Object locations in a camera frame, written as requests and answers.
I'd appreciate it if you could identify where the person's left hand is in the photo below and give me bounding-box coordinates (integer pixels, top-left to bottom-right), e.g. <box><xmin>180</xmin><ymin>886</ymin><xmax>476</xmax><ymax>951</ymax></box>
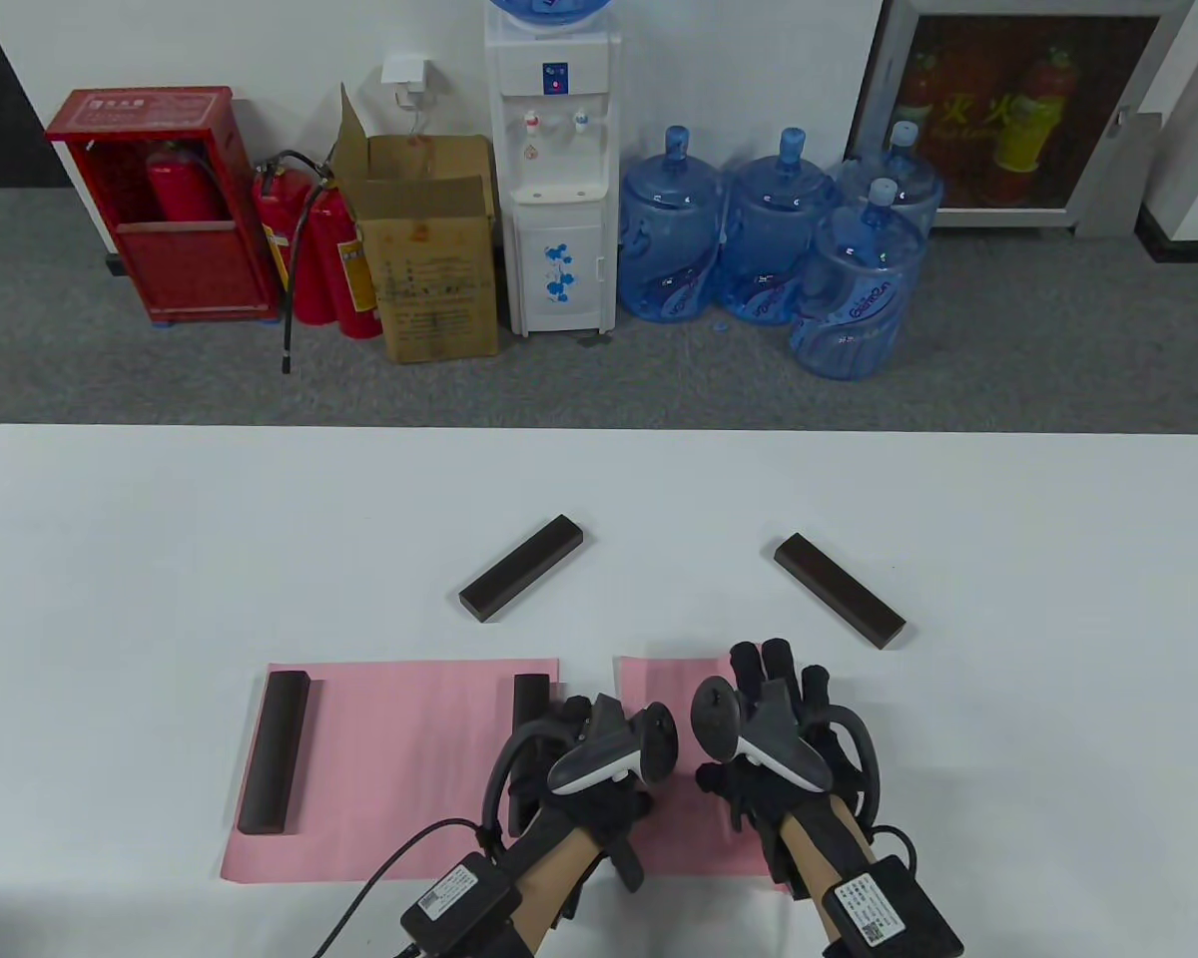
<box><xmin>504</xmin><ymin>696</ymin><xmax>656</xmax><ymax>895</ymax></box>

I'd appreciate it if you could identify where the person's right hand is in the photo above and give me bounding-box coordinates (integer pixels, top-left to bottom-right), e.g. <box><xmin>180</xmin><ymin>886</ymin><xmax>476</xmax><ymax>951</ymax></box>
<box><xmin>696</xmin><ymin>638</ymin><xmax>876</xmax><ymax>831</ymax></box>

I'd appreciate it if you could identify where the person's right forearm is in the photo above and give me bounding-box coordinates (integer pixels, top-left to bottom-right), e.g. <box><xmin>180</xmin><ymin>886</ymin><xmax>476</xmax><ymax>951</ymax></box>
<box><xmin>777</xmin><ymin>793</ymin><xmax>882</xmax><ymax>958</ymax></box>

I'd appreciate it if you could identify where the person's left forearm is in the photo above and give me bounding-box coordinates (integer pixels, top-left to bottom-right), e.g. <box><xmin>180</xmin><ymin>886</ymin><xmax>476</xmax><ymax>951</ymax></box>
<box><xmin>502</xmin><ymin>824</ymin><xmax>602</xmax><ymax>958</ymax></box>

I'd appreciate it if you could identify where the grey controller on right glove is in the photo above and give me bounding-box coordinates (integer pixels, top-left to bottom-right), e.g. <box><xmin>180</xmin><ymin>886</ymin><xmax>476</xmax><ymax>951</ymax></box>
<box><xmin>691</xmin><ymin>676</ymin><xmax>886</xmax><ymax>825</ymax></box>

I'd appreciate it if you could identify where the grey controller on glove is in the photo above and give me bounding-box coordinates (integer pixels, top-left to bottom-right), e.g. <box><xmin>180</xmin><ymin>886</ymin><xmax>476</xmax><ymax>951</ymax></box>
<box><xmin>480</xmin><ymin>695</ymin><xmax>681</xmax><ymax>842</ymax></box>
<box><xmin>691</xmin><ymin>676</ymin><xmax>886</xmax><ymax>825</ymax></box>

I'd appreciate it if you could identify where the dark wooden block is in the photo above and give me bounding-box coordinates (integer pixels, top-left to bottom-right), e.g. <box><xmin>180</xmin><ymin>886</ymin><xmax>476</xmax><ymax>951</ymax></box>
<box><xmin>773</xmin><ymin>532</ymin><xmax>908</xmax><ymax>652</ymax></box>
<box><xmin>512</xmin><ymin>674</ymin><xmax>553</xmax><ymax>745</ymax></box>
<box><xmin>237</xmin><ymin>670</ymin><xmax>313</xmax><ymax>836</ymax></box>
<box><xmin>458</xmin><ymin>514</ymin><xmax>587</xmax><ymax>625</ymax></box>

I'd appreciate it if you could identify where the grey controller on left glove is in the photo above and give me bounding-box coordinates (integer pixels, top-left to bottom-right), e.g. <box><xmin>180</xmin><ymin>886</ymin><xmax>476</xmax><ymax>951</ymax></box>
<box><xmin>480</xmin><ymin>695</ymin><xmax>681</xmax><ymax>842</ymax></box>

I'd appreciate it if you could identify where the small pink paper sheet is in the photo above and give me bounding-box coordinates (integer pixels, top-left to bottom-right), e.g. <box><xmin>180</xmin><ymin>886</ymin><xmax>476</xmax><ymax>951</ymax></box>
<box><xmin>613</xmin><ymin>655</ymin><xmax>796</xmax><ymax>890</ymax></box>

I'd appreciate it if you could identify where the large pink paper sheet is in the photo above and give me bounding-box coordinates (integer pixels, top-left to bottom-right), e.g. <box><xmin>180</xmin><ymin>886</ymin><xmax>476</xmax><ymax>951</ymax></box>
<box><xmin>221</xmin><ymin>658</ymin><xmax>561</xmax><ymax>885</ymax></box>

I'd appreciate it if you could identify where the blue water jug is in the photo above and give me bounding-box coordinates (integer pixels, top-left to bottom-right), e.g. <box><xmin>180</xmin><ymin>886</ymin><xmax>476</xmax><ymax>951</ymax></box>
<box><xmin>715</xmin><ymin>127</ymin><xmax>841</xmax><ymax>327</ymax></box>
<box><xmin>788</xmin><ymin>178</ymin><xmax>928</xmax><ymax>383</ymax></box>
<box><xmin>618</xmin><ymin>125</ymin><xmax>729</xmax><ymax>323</ymax></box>
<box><xmin>838</xmin><ymin>120</ymin><xmax>945</xmax><ymax>241</ymax></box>

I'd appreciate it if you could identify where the white water dispenser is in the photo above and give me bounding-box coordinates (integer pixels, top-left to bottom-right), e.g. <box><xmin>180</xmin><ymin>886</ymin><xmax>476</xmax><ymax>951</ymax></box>
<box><xmin>484</xmin><ymin>8</ymin><xmax>624</xmax><ymax>338</ymax></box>

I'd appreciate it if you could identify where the open brown cardboard box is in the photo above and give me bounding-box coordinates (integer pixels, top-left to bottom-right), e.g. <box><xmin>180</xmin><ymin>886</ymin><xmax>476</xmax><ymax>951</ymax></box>
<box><xmin>333</xmin><ymin>84</ymin><xmax>502</xmax><ymax>366</ymax></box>

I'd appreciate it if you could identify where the grey framed glass fire cabinet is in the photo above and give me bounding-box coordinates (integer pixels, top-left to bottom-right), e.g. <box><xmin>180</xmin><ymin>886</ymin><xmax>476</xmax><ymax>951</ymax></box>
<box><xmin>867</xmin><ymin>0</ymin><xmax>1191</xmax><ymax>239</ymax></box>

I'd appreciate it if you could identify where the fire extinguisher behind glass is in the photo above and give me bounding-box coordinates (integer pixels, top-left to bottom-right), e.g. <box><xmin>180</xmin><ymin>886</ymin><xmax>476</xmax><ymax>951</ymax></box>
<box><xmin>990</xmin><ymin>45</ymin><xmax>1077</xmax><ymax>179</ymax></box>
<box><xmin>897</xmin><ymin>48</ymin><xmax>949</xmax><ymax>156</ymax></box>

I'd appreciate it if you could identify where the red fire extinguisher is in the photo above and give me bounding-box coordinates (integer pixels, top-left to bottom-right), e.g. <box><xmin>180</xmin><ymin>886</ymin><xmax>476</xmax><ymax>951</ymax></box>
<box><xmin>304</xmin><ymin>180</ymin><xmax>384</xmax><ymax>341</ymax></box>
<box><xmin>252</xmin><ymin>158</ymin><xmax>340</xmax><ymax>326</ymax></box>
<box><xmin>146</xmin><ymin>140</ymin><xmax>230</xmax><ymax>224</ymax></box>

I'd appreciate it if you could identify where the blue bottle on dispenser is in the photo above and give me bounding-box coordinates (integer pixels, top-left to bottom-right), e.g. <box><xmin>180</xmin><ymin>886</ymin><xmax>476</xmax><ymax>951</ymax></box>
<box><xmin>488</xmin><ymin>0</ymin><xmax>616</xmax><ymax>32</ymax></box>

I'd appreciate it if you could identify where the red fire extinguisher cabinet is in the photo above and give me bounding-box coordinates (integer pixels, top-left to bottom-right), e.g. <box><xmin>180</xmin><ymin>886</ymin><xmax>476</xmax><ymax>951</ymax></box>
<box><xmin>44</xmin><ymin>86</ymin><xmax>282</xmax><ymax>326</ymax></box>

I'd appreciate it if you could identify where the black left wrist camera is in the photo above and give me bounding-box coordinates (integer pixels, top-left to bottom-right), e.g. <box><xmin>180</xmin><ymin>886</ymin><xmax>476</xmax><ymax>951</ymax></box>
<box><xmin>400</xmin><ymin>849</ymin><xmax>523</xmax><ymax>951</ymax></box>

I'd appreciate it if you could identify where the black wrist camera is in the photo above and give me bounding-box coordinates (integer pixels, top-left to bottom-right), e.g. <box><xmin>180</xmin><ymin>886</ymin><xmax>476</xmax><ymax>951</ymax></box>
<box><xmin>400</xmin><ymin>849</ymin><xmax>523</xmax><ymax>951</ymax></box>
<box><xmin>820</xmin><ymin>854</ymin><xmax>965</xmax><ymax>958</ymax></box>

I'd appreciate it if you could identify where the black right camera cable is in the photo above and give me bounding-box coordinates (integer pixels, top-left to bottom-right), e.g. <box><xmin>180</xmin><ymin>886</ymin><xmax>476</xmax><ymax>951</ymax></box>
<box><xmin>862</xmin><ymin>822</ymin><xmax>921</xmax><ymax>881</ymax></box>

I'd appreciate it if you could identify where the black camera cable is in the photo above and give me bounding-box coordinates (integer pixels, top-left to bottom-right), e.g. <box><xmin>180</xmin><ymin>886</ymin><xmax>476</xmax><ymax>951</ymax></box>
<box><xmin>308</xmin><ymin>817</ymin><xmax>502</xmax><ymax>958</ymax></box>
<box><xmin>862</xmin><ymin>822</ymin><xmax>921</xmax><ymax>881</ymax></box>

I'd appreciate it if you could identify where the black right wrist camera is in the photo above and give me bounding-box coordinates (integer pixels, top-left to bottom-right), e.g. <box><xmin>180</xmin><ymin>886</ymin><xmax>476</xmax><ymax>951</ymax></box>
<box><xmin>820</xmin><ymin>854</ymin><xmax>965</xmax><ymax>958</ymax></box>

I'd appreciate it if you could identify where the black left camera cable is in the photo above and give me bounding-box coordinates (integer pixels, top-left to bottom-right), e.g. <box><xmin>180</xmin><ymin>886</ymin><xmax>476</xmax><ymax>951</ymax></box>
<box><xmin>308</xmin><ymin>817</ymin><xmax>502</xmax><ymax>958</ymax></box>

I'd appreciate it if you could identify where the black extinguisher hose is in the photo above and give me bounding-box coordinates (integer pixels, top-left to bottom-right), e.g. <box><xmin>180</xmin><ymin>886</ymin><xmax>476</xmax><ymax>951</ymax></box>
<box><xmin>278</xmin><ymin>150</ymin><xmax>338</xmax><ymax>376</ymax></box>

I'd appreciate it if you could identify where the white wall socket with charger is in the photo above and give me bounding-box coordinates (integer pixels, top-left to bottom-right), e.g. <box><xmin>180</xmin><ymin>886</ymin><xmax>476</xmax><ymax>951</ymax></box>
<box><xmin>380</xmin><ymin>54</ymin><xmax>436</xmax><ymax>109</ymax></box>

